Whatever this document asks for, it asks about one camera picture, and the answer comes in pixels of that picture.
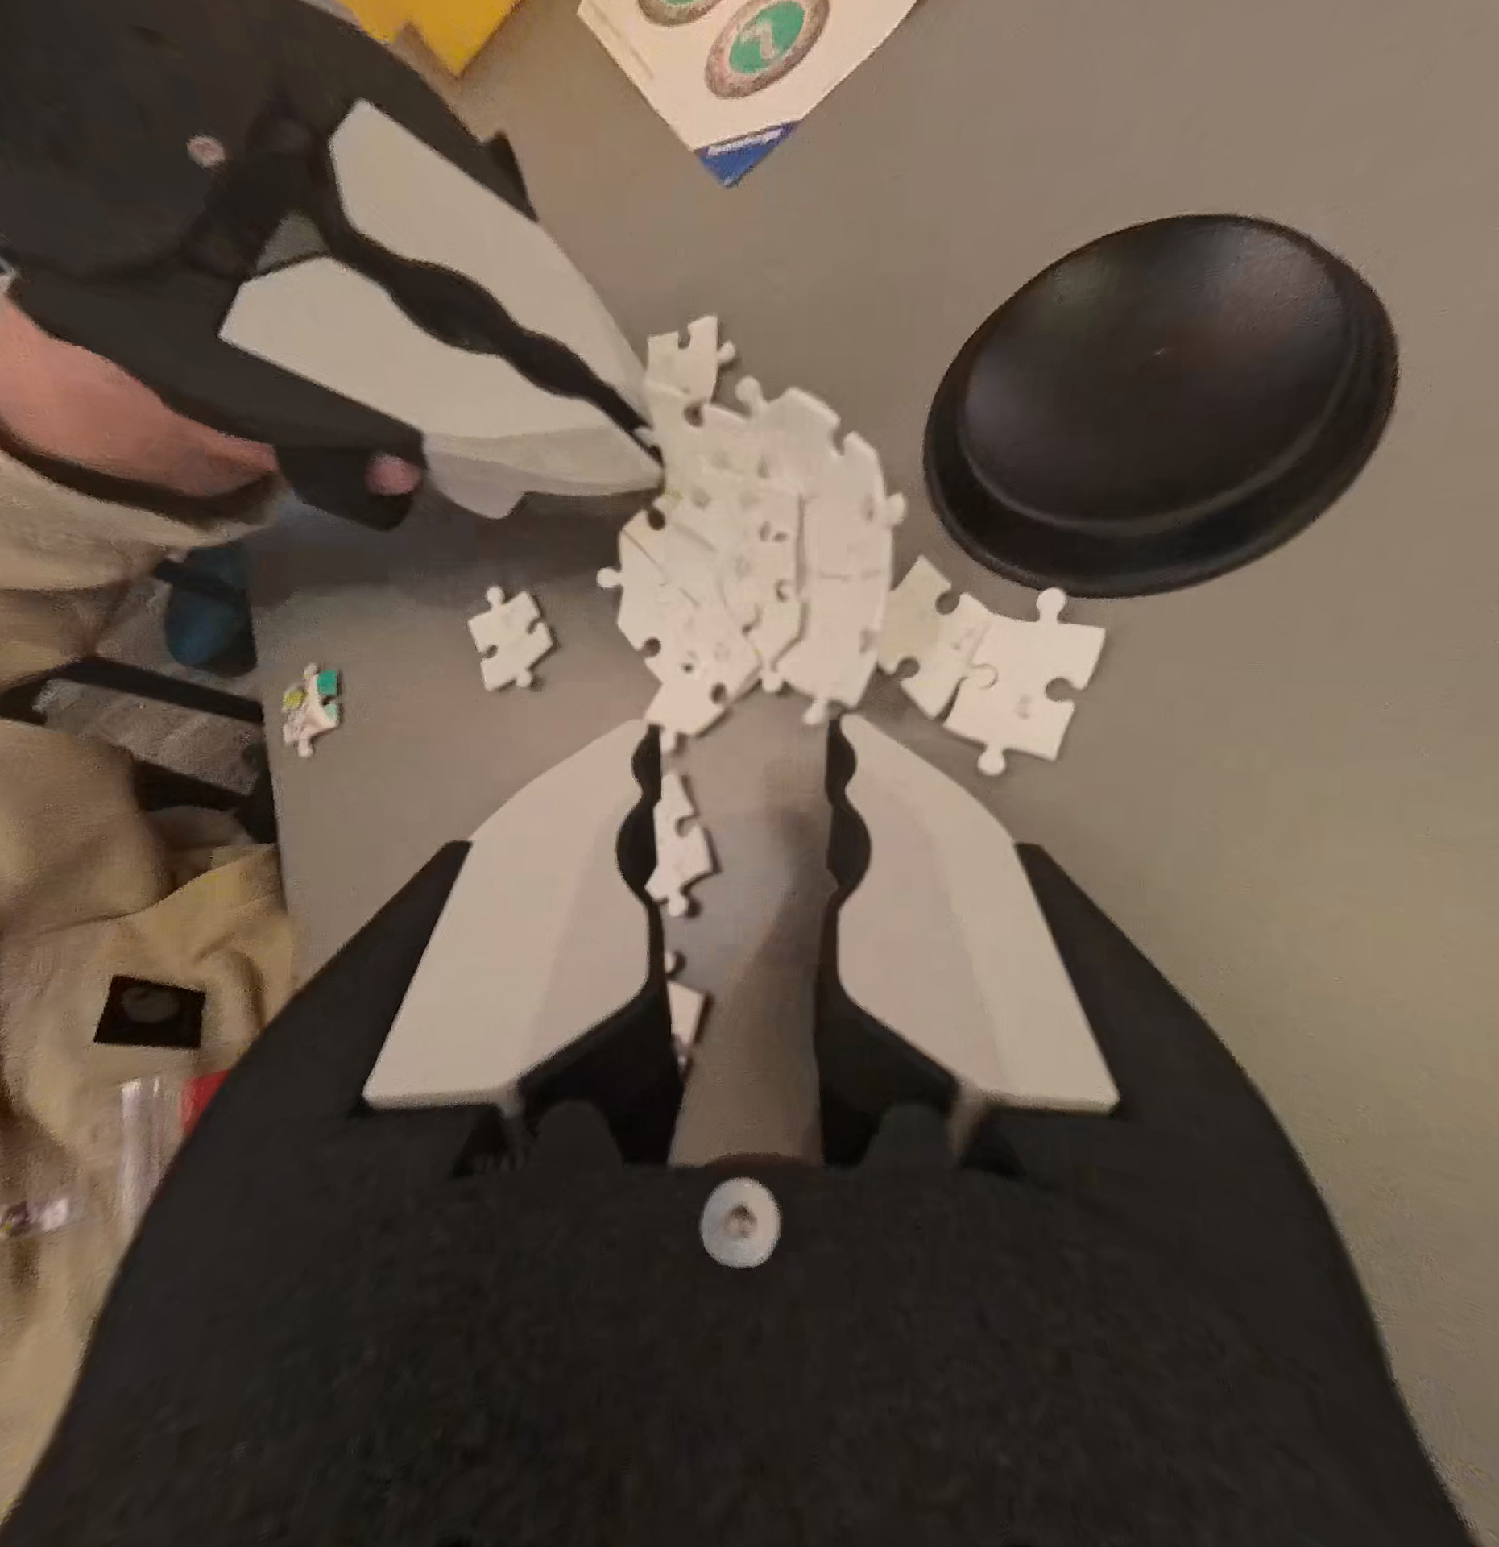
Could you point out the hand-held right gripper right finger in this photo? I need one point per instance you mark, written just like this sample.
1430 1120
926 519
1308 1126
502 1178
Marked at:
981 967

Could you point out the colourful face-up puzzle piece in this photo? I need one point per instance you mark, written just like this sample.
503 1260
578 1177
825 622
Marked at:
310 707

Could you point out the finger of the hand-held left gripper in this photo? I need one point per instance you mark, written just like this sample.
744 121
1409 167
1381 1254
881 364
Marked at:
362 349
461 216

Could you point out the blue floor object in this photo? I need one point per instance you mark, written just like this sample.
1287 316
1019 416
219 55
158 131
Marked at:
205 605

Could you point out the person's cream sweatshirt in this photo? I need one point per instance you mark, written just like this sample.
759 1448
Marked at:
73 906

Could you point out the person's left hand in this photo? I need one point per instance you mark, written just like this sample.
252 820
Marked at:
94 412

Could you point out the colourful puzzle ball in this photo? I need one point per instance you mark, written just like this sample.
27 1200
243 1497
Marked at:
727 545

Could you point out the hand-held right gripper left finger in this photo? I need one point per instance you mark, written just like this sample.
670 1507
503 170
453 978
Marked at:
521 967

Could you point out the puzzle instruction leaflet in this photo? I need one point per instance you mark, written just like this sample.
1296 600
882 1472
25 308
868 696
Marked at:
702 86

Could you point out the black ball stand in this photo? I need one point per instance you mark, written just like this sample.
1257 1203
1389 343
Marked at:
1163 400

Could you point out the yellow box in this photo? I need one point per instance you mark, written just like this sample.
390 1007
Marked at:
461 33

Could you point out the white-backed puzzle piece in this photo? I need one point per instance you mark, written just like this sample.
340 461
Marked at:
678 847
1027 684
684 1007
929 634
507 638

